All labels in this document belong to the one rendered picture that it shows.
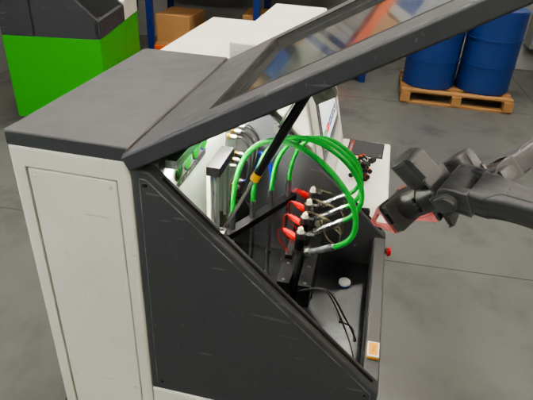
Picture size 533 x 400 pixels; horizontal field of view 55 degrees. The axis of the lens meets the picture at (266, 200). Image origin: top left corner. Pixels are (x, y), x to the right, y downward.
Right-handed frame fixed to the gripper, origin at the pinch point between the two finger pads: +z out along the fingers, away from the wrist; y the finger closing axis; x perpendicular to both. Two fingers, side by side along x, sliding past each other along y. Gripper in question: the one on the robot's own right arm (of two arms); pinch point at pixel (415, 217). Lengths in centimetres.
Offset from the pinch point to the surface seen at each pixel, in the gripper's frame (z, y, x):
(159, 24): 352, 245, -412
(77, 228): 42, 48, 54
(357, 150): 48, 13, -84
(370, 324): 22.4, -18.0, 12.9
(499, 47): 53, -19, -478
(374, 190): 35, 0, -54
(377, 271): 26.4, -13.7, -10.5
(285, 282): 39.0, 2.9, 13.0
